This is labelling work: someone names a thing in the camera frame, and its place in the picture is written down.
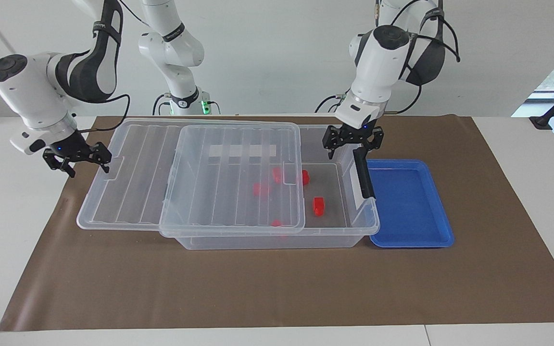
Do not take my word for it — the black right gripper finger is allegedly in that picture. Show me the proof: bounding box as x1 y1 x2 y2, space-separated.
89 142 113 173
43 151 76 178

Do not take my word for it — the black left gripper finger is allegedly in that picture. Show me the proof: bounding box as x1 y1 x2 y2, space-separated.
323 126 342 160
361 127 384 150

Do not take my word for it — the black box latch handle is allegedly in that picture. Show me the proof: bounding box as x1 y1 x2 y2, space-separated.
353 147 377 199

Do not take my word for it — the clear plastic ribbed lid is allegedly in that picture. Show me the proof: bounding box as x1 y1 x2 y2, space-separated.
76 118 305 235

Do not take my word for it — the clear plastic storage box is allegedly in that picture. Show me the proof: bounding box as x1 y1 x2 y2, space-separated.
159 123 381 250

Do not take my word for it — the blue plastic tray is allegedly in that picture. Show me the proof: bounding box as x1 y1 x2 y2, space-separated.
366 159 454 248

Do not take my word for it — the brown paper table mat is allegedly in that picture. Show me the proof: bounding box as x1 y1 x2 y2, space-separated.
0 114 554 332

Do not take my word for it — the black left arm base cable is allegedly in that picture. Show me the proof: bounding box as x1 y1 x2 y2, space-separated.
315 91 354 113

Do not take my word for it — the black arm base cable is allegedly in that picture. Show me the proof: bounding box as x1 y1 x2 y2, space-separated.
152 94 172 116
315 91 354 113

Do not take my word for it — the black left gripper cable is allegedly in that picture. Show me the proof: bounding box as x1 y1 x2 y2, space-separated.
373 0 460 115

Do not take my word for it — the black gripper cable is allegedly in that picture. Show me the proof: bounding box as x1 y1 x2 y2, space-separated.
77 94 131 133
373 0 460 115

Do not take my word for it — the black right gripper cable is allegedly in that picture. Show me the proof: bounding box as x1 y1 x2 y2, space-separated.
77 94 131 133

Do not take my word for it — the black right arm base cable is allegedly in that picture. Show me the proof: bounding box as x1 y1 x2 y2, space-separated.
152 94 172 116

